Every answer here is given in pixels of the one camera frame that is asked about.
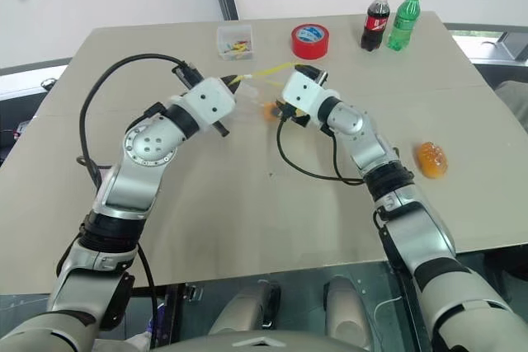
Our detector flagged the grey rounded robot leg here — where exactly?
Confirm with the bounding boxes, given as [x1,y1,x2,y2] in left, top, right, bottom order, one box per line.
[207,279,282,337]
[323,275,373,341]

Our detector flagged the cola bottle red cap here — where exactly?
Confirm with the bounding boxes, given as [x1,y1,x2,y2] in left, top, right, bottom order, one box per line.
[360,0,392,54]

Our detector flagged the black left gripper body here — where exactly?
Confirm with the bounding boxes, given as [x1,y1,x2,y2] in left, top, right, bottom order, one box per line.
[172,60,238,138]

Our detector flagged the grey robot torso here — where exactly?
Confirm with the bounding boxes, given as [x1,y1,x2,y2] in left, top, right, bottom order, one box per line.
[144,328,372,352]

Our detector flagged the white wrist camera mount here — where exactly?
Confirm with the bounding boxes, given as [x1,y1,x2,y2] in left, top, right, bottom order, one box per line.
[281,71,340,124]
[168,77,237,135]

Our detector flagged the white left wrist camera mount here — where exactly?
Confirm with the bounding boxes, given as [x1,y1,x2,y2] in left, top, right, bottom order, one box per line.
[168,77,237,135]

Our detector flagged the grey rounded background object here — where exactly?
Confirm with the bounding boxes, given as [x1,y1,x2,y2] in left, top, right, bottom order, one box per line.
[493,78,528,133]

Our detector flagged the clear box with colourful bits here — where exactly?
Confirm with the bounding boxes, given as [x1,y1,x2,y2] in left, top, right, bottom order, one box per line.
[216,24,256,62]

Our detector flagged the red tape roll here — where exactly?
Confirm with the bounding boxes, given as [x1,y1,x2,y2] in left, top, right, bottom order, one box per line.
[290,22,330,59]

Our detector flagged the dark cluttered background bench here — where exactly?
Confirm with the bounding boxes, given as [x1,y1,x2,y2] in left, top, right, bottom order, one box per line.
[0,56,74,168]

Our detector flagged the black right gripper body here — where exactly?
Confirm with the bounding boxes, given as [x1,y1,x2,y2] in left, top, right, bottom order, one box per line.
[278,63,330,129]

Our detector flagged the black cable under left arm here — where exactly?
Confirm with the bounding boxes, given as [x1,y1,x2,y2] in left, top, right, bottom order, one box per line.
[137,241,161,351]

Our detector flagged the green bottle yellow cap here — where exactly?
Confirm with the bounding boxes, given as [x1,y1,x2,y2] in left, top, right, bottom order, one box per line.
[386,0,424,52]

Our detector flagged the clear plastic bag yellow zipper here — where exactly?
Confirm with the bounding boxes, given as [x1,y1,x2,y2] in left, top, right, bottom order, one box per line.
[229,61,309,124]

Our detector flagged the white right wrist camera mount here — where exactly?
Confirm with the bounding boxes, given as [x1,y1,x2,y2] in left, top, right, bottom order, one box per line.
[281,71,340,124]

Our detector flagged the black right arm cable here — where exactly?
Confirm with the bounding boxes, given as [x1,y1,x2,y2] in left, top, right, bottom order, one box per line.
[275,114,366,186]

